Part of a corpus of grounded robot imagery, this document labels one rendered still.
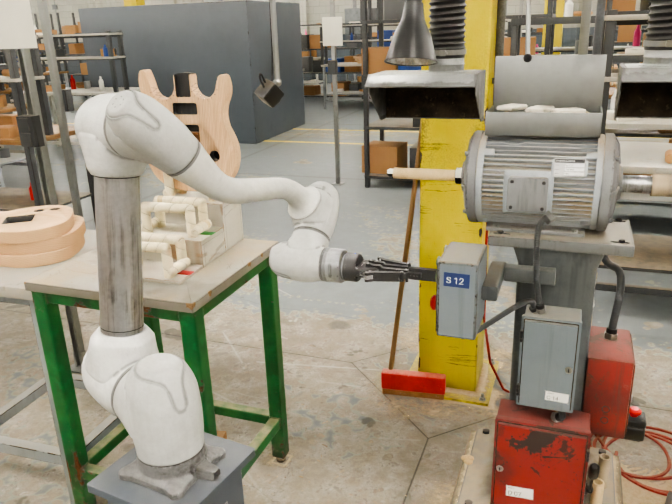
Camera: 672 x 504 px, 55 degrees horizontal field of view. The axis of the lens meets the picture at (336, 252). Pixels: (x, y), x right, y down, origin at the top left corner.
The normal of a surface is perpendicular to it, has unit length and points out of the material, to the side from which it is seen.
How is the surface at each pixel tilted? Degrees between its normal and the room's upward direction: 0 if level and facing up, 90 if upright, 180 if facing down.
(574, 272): 90
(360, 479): 0
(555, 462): 90
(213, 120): 90
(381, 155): 90
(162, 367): 5
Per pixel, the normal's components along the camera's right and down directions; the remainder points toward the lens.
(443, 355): -0.35, 0.32
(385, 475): -0.04, -0.94
